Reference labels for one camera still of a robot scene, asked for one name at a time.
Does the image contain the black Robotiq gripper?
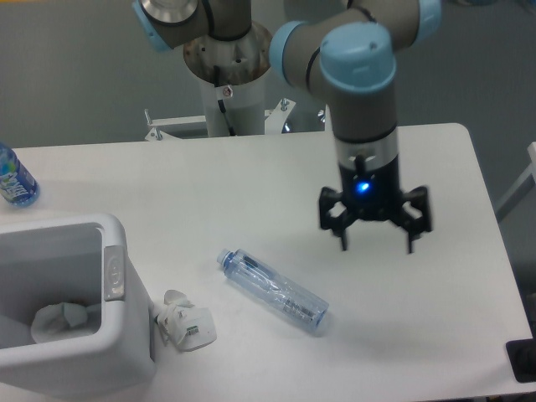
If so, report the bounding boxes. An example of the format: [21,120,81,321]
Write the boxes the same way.
[318,157,433,254]

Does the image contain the clear plastic bottle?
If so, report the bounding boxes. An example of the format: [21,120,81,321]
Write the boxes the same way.
[217,249,329,332]

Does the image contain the black cable on pedestal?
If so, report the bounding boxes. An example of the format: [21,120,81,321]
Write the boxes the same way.
[213,64,237,137]

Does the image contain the white right base bracket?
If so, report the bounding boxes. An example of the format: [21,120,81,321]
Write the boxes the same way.
[317,109,328,131]

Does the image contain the white plastic trash can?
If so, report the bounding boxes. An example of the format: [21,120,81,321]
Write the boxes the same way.
[1,214,156,399]

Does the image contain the black clamp at table edge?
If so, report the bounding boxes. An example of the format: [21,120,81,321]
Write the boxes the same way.
[506,338,535,384]

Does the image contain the white base bracket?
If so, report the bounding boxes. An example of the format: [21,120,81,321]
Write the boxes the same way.
[317,109,328,131]
[144,109,208,142]
[265,98,296,135]

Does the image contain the white frame at right edge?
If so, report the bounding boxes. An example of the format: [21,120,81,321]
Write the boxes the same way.
[495,142,535,222]

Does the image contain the white paper trash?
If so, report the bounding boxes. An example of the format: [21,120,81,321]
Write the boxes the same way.
[154,289,217,353]

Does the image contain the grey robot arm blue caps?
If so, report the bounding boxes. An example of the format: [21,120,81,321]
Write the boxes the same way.
[132,1,441,240]

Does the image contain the white tissue in bin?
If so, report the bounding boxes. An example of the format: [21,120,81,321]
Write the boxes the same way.
[30,302,101,343]

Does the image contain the white left base bracket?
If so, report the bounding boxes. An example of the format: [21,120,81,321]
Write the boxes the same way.
[144,109,208,142]

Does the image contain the blue labelled water bottle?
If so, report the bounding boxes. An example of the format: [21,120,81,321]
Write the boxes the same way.
[1,143,40,208]

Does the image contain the white middle base bracket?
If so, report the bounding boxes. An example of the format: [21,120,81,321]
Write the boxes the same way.
[265,98,296,135]

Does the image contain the white robot pedestal with flange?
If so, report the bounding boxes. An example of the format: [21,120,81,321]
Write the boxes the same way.
[183,22,272,137]

